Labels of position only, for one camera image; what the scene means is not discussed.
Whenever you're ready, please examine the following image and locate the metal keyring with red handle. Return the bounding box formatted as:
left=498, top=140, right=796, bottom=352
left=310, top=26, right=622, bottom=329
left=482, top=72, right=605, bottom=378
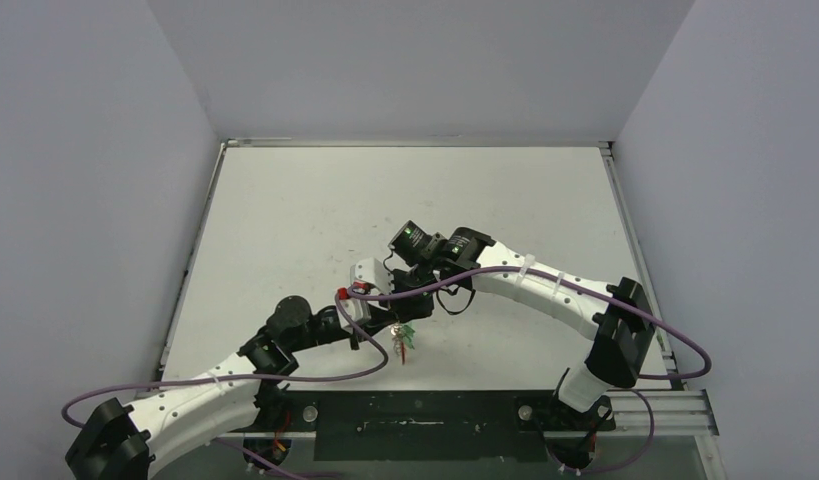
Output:
left=390, top=322, right=415, bottom=365

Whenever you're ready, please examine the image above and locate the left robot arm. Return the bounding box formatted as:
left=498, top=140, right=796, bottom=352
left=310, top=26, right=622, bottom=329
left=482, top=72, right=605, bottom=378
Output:
left=65, top=296, right=398, bottom=479

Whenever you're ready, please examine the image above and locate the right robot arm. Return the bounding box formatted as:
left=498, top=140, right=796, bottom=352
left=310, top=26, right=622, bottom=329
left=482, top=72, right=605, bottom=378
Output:
left=388, top=221, right=655, bottom=429

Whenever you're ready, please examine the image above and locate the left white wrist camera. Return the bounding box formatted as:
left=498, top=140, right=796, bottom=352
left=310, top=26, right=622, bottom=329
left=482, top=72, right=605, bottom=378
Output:
left=336, top=287, right=374, bottom=333

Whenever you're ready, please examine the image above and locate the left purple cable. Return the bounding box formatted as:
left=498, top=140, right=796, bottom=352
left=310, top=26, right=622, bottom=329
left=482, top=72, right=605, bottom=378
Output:
left=60, top=291, right=390, bottom=480

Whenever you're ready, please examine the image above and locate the purple cable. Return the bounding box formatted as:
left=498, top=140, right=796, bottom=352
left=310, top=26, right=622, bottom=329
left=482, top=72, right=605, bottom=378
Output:
left=345, top=266, right=714, bottom=477
left=60, top=291, right=390, bottom=480

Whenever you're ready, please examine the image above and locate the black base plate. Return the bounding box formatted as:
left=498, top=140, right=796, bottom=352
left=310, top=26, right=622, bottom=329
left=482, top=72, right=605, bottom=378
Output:
left=241, top=390, right=616, bottom=462

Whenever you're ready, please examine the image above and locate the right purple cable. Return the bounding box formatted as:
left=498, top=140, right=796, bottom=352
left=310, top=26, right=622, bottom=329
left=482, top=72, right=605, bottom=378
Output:
left=345, top=266, right=714, bottom=477

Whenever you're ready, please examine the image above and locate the aluminium front rail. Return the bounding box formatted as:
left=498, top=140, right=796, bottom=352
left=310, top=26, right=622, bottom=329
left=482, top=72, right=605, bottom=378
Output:
left=122, top=389, right=719, bottom=440

